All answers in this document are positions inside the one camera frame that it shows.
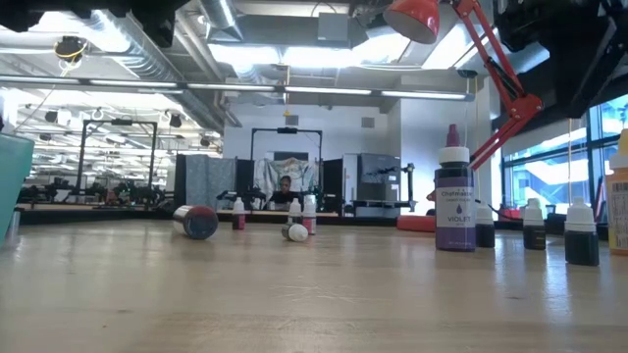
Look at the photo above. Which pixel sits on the small red dropper bottle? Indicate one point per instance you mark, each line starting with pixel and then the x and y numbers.
pixel 239 218

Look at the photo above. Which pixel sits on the long overhead light bar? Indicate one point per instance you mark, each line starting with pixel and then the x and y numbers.
pixel 235 87

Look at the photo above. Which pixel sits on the grey ceiling box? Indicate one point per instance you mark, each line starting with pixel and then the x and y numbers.
pixel 333 27

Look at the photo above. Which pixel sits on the small white vial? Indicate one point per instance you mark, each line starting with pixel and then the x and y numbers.
pixel 295 208

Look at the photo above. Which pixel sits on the person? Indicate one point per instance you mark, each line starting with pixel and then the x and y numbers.
pixel 285 193

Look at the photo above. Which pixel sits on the small red background object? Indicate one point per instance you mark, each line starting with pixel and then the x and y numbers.
pixel 510 213

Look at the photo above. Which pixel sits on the black ceiling-mounted device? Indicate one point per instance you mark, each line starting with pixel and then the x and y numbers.
pixel 71 48

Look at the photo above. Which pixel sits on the grey partition panel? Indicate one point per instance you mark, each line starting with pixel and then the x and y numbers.
pixel 206 181

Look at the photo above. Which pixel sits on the small dark green dropper bottle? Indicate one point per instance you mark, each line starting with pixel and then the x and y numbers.
pixel 581 240

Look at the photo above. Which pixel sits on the silver ventilation duct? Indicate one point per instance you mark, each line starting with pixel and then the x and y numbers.
pixel 162 68

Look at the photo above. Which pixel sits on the large violet food coloring bottle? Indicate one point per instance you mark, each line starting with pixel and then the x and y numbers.
pixel 455 211

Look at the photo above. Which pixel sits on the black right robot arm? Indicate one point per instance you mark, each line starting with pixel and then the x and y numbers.
pixel 619 44

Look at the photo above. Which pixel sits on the teal translucent plastic bin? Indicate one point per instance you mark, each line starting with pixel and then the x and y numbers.
pixel 12 186

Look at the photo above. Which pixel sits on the small pink dropper bottle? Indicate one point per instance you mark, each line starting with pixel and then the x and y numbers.
pixel 309 220

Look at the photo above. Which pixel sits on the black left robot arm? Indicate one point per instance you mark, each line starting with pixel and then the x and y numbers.
pixel 157 19

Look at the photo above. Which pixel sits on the large red food coloring bottle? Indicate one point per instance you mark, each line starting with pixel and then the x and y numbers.
pixel 196 223

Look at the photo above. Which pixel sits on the red desk lamp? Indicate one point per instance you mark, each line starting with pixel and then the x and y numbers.
pixel 414 19

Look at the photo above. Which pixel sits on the grey metal cabinet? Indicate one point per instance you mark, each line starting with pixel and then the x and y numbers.
pixel 380 169

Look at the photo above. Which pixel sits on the grey draped cloth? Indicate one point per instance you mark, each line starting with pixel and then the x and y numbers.
pixel 297 169

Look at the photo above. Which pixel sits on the large yellow food coloring bottle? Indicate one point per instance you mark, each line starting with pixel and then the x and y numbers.
pixel 618 206

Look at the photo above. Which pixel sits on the black gantry frame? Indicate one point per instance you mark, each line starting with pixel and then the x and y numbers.
pixel 120 122
pixel 287 130

